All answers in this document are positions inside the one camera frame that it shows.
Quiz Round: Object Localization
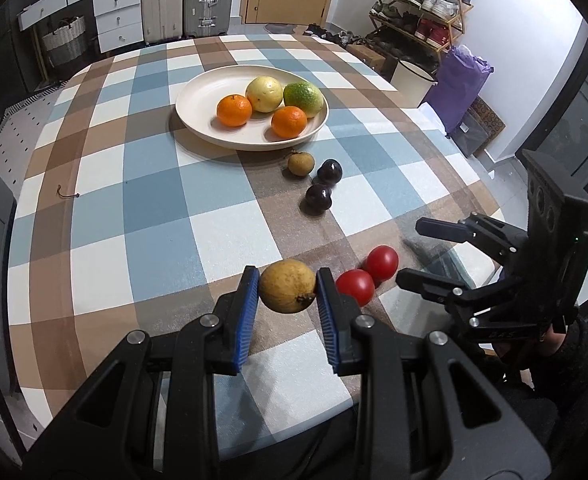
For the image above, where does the wooden shoe rack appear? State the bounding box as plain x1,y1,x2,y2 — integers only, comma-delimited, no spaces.
369,0,475,61

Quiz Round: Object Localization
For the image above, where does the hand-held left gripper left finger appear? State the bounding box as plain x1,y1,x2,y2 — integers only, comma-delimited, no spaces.
21,265,260,480

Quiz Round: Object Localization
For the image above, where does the dark glass sliding door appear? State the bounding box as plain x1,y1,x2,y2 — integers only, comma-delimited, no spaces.
514,20,588,198

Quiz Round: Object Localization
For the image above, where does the brown patterned doormat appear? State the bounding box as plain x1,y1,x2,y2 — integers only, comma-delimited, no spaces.
469,96,506,157

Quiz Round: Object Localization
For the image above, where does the white drawer desk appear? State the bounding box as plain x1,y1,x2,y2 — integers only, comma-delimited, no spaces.
18,0,142,54

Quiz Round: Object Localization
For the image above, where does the orange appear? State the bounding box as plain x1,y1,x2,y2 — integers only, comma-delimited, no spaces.
271,105,308,138
217,94,253,127

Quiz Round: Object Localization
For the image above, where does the red tomato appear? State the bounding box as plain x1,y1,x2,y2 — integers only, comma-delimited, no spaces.
365,245,400,282
335,269,376,308

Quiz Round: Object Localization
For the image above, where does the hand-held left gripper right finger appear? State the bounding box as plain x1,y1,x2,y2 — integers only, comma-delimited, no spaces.
316,267,557,480

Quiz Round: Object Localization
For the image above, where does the small brown longan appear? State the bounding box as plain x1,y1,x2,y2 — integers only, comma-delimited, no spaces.
287,151,316,177

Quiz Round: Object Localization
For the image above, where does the cardboard box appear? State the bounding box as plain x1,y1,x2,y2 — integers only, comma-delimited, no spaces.
346,42,399,81

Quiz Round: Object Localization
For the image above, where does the purple bag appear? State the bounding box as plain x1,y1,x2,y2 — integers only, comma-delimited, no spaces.
424,44,495,133

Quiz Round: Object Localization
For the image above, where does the pale yellow round citrus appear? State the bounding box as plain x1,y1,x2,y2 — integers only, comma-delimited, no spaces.
245,76,285,113

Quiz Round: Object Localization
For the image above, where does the person's right hand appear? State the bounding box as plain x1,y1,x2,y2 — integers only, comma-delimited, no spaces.
538,322,572,348

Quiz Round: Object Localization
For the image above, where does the green mottled citrus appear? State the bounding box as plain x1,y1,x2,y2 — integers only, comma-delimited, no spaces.
283,82,324,119

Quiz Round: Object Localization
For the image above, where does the shoe rack with shoes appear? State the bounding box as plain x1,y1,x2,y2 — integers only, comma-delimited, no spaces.
371,0,472,53

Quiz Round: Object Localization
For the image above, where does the cream waste bin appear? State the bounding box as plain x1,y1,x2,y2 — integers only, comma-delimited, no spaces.
390,59,440,108

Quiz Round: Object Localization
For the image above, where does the pile of shoes on floor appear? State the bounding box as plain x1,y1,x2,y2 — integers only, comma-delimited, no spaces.
304,22,370,48

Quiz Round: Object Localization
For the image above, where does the person's right forearm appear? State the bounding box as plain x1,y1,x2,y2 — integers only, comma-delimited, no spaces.
524,305,588,411

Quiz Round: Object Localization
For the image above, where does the dark purple plum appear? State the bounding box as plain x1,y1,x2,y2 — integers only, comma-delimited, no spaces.
317,158,344,185
305,183,334,214

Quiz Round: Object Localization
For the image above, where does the grey dotted rug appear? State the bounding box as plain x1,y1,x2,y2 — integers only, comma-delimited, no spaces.
0,80,75,171

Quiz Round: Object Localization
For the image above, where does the cream round plate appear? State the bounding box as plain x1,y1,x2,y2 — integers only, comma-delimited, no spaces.
175,65,330,151

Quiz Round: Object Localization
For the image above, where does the yellow-brown round fruit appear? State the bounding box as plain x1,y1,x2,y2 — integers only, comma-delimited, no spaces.
258,258,319,314

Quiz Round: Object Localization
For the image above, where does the beige suitcase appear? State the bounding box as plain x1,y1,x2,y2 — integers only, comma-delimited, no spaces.
139,0,186,43

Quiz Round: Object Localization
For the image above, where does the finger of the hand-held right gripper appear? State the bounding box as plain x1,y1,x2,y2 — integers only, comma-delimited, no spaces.
415,213,528,262
395,267,513,332

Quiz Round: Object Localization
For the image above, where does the grey bag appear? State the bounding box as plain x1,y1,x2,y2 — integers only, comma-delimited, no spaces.
449,110,490,159

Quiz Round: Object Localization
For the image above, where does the wicker laundry basket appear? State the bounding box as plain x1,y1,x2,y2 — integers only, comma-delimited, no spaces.
40,15,87,66

